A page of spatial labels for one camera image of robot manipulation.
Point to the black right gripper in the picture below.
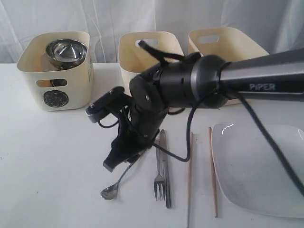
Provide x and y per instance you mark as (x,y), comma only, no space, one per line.
(138,129)

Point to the steel long-handled spoon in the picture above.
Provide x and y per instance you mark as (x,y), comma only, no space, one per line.
(111,192)

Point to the steel fork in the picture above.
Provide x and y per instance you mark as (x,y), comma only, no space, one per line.
(159,180)

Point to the steel table knife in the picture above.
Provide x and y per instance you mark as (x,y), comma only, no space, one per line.
(164,156)

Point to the wooden chopstick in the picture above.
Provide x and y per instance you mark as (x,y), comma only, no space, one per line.
(213,175)
(189,186)

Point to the steel mug front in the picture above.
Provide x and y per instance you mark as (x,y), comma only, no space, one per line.
(58,82)

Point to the steel bowl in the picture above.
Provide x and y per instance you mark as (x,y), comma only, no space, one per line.
(66,53)

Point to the white round bowl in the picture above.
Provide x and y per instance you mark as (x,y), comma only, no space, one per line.
(48,66)

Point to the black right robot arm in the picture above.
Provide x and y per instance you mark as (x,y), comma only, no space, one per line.
(205,82)

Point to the cream bin with circle mark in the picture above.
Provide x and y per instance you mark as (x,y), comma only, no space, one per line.
(77,92)

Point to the cream bin with triangle mark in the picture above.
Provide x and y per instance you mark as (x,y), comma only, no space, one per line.
(134,60)

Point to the white square plate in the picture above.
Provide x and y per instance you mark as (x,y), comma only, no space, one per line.
(249,173)

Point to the cream bin with square mark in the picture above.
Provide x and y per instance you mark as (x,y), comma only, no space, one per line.
(230,44)

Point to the white backdrop curtain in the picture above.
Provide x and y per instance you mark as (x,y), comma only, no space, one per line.
(276,25)

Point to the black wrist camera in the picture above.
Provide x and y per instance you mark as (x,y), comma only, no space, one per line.
(110,103)

